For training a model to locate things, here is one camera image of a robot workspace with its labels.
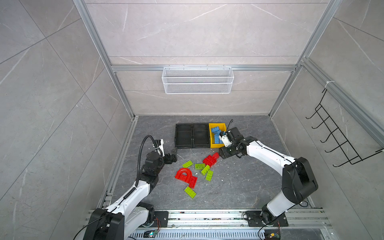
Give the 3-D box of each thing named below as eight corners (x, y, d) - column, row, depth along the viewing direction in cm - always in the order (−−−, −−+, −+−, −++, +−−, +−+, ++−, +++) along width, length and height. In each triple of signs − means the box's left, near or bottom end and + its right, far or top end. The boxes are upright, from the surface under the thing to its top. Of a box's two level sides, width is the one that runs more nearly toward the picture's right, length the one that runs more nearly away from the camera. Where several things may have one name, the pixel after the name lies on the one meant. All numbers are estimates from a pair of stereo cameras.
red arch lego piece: (174, 177, 89) (174, 176, 88) (179, 167, 94) (179, 165, 92) (189, 183, 87) (189, 182, 85) (193, 172, 92) (193, 170, 90)
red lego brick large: (202, 161, 96) (202, 160, 94) (209, 155, 99) (210, 153, 97) (210, 168, 93) (210, 167, 91) (217, 161, 96) (217, 159, 94)
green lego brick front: (184, 190, 84) (184, 189, 83) (188, 186, 86) (187, 185, 84) (192, 199, 82) (192, 197, 80) (196, 194, 83) (196, 193, 81)
